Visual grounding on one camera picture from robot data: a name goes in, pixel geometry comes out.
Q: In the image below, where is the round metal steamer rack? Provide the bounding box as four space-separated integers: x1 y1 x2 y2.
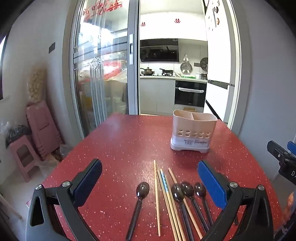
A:
180 54 193 75

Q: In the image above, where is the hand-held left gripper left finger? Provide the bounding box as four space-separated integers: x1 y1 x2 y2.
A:
25 159 102 241

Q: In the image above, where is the black range hood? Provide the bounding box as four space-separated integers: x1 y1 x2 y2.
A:
140 39 179 62

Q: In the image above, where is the grey kitchen cabinet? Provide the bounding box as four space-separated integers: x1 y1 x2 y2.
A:
139 75 207 115

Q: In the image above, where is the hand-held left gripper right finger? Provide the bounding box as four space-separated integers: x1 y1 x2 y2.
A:
197 160 274 241

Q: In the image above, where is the small pink stool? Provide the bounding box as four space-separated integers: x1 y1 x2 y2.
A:
9 136 36 182

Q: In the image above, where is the dark brown spoon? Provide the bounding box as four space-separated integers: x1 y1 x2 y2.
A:
125 182 150 240
171 183 195 241
181 181 210 233
194 182 214 229

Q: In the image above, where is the red paper door decoration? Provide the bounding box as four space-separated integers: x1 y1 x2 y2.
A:
81 0 123 17

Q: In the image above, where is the beige utensil holder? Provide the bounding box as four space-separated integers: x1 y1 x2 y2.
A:
170 110 218 154

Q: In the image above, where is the sliding glass door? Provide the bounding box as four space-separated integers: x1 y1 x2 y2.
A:
69 0 140 139

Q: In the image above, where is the black built-in oven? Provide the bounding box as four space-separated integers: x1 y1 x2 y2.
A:
174 80 207 108

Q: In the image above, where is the white refrigerator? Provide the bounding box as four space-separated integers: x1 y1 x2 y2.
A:
203 0 236 124

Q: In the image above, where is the bag of pale balls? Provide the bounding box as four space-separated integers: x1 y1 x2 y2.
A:
26 66 47 103

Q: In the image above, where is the blue patterned wooden chopstick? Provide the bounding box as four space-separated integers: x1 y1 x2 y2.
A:
160 169 187 241

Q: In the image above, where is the plain wooden chopstick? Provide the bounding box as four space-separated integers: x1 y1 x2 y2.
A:
159 170 182 241
154 160 161 237
168 167 203 240
157 170 177 241

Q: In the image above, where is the black trash bag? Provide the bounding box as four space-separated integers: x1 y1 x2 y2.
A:
5 125 31 147

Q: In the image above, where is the person's right hand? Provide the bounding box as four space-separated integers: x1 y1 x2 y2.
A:
282 194 295 223

